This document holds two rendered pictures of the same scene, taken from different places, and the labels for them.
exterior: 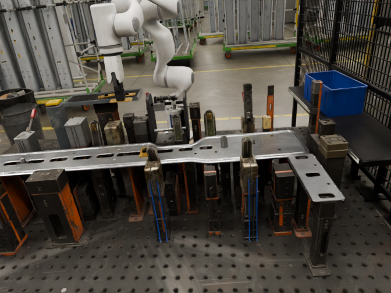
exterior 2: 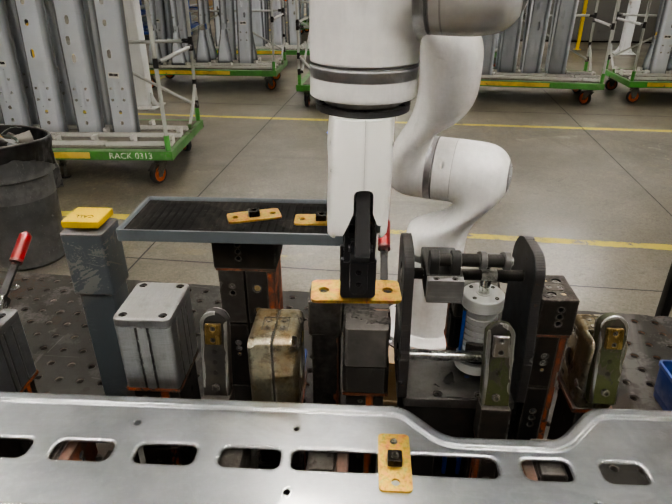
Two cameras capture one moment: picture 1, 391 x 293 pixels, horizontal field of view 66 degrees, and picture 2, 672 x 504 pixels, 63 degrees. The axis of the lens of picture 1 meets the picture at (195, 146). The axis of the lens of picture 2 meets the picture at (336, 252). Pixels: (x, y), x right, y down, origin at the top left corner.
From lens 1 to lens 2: 0.74 m
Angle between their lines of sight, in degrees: 1
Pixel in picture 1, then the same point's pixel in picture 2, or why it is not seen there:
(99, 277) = not seen: outside the picture
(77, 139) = (153, 364)
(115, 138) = (281, 375)
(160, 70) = (420, 147)
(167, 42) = (470, 65)
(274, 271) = not seen: outside the picture
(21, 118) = (17, 193)
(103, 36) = (357, 23)
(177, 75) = (467, 169)
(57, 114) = (96, 256)
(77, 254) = not seen: outside the picture
